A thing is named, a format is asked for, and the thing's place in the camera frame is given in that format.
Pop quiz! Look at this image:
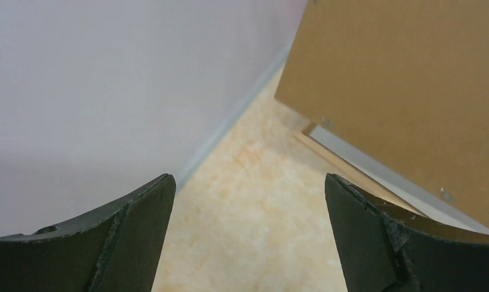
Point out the printed street photo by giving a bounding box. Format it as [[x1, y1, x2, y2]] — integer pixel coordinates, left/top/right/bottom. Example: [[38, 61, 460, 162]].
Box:
[[310, 125, 489, 234]]

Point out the brown backing board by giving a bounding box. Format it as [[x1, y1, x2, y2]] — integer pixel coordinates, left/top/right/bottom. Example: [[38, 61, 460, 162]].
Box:
[[276, 1, 489, 228]]

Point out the light wooden picture frame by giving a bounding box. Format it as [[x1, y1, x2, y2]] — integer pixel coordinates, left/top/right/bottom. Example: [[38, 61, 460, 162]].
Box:
[[293, 122, 427, 218]]

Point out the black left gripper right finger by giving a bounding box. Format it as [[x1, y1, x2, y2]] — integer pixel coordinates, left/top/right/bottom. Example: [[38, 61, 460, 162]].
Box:
[[325, 174, 489, 291]]

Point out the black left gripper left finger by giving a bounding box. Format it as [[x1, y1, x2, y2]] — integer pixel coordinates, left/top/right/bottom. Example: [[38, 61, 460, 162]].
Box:
[[0, 174, 176, 291]]

